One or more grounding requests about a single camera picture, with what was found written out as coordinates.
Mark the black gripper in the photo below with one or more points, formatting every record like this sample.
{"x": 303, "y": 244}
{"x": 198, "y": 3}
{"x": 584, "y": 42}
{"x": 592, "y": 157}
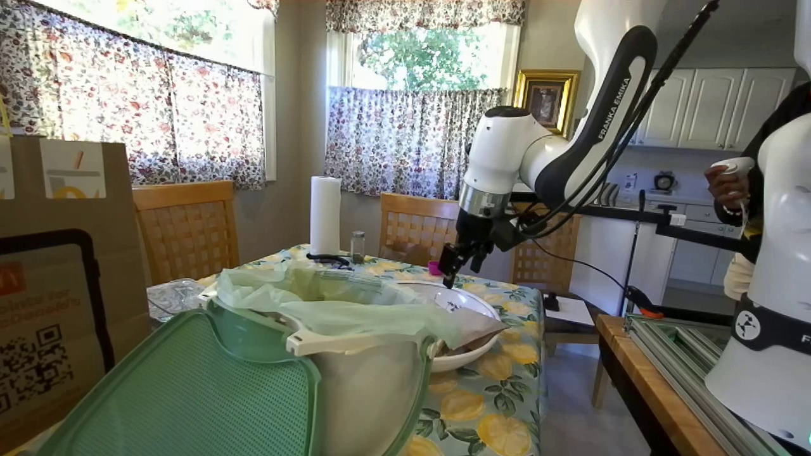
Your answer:
{"x": 483, "y": 235}

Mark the pale green bin liner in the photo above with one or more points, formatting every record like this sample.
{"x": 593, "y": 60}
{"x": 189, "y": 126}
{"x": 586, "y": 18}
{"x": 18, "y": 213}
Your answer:
{"x": 339, "y": 308}

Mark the white plastic bin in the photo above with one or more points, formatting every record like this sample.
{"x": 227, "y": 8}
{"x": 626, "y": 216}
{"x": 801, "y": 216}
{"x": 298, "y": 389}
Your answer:
{"x": 364, "y": 397}

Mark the green ribbed bin lid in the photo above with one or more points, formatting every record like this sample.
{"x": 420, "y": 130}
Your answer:
{"x": 187, "y": 389}

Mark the small pink cup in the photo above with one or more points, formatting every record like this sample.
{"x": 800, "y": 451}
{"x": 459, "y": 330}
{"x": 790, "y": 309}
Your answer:
{"x": 434, "y": 269}

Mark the white bowl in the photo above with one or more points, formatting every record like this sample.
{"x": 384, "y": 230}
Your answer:
{"x": 473, "y": 360}

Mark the small glass shaker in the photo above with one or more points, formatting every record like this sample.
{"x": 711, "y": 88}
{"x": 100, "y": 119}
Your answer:
{"x": 358, "y": 246}

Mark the flat black object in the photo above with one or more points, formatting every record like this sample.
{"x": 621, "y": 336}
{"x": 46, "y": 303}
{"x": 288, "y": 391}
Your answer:
{"x": 331, "y": 260}

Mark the lemon print tablecloth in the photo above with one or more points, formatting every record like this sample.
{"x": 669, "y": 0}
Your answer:
{"x": 491, "y": 406}

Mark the white paper towel roll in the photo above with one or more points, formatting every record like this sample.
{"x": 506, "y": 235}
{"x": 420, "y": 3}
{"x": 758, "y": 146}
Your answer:
{"x": 325, "y": 216}

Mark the narrow floral cafe curtain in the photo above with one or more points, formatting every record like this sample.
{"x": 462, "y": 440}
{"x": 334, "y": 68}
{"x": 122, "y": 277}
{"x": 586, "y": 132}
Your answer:
{"x": 370, "y": 144}

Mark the dish rack with plates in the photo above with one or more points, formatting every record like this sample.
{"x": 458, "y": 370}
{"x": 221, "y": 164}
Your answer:
{"x": 609, "y": 195}

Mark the thin black stand pole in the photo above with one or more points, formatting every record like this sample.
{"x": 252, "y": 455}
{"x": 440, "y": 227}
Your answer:
{"x": 634, "y": 261}

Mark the gold framed picture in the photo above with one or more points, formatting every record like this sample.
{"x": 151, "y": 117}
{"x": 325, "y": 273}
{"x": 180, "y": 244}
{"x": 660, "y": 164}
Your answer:
{"x": 546, "y": 104}

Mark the small round black clock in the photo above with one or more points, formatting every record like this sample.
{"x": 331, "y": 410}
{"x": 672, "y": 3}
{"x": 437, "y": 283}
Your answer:
{"x": 664, "y": 184}

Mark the white base cabinets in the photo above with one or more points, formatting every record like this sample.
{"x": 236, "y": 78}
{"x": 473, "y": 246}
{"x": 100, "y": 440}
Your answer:
{"x": 693, "y": 254}

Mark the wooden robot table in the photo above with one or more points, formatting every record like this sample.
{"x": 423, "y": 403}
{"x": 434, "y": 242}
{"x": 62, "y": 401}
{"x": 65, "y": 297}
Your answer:
{"x": 654, "y": 401}

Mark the floral curtain valance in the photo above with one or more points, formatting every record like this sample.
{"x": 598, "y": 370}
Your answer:
{"x": 421, "y": 14}

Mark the patterned clear plastic bag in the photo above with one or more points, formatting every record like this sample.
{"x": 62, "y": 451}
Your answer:
{"x": 174, "y": 297}

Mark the brown cardboard box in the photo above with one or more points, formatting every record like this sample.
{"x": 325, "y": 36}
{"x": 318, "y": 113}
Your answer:
{"x": 127, "y": 254}

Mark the wide floral cafe curtain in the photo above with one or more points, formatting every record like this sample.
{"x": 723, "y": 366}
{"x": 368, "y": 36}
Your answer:
{"x": 127, "y": 103}

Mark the brown paper bag QR code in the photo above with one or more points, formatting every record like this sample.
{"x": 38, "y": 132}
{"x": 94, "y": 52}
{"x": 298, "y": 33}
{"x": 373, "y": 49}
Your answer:
{"x": 42, "y": 337}

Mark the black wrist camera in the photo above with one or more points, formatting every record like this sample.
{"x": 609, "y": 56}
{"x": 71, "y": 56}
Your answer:
{"x": 516, "y": 230}

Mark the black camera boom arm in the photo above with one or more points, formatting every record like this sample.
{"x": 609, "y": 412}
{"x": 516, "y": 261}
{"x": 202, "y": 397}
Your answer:
{"x": 643, "y": 216}

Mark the aluminium rail base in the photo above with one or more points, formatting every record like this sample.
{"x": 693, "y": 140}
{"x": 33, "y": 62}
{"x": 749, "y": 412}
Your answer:
{"x": 701, "y": 370}

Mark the white wall cabinets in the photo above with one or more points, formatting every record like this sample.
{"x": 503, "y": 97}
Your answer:
{"x": 719, "y": 109}

